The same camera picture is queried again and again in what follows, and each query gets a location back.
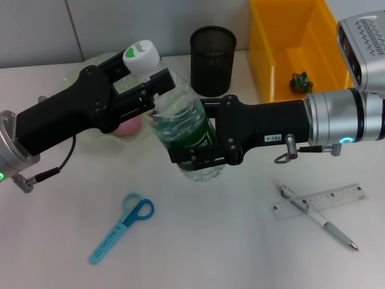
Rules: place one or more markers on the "pink peach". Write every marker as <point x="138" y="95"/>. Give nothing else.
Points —
<point x="129" y="128"/>

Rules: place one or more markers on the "clear green-label water bottle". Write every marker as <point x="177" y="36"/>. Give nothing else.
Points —
<point x="180" y="105"/>

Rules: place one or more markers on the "green glass fruit plate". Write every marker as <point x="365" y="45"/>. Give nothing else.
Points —
<point x="93" y="60"/>

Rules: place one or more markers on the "green plastic wrapper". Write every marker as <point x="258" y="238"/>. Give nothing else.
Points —
<point x="300" y="82"/>

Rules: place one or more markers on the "clear plastic ruler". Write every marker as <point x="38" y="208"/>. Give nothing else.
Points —
<point x="340" y="195"/>

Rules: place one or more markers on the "yellow plastic bin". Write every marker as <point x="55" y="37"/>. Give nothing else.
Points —
<point x="270" y="45"/>

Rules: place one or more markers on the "black mesh pen holder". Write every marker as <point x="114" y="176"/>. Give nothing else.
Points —
<point x="212" y="66"/>

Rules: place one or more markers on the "white silver pen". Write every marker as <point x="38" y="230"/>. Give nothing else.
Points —
<point x="316" y="216"/>

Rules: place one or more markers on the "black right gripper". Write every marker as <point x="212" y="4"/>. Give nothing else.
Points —
<point x="264" y="123"/>

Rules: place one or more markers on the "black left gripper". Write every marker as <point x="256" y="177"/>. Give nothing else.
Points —
<point x="69" y="111"/>

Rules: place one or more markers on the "blue teal scissors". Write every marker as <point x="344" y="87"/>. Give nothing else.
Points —
<point x="120" y="228"/>

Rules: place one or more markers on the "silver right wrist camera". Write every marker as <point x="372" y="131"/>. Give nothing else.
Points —
<point x="367" y="51"/>

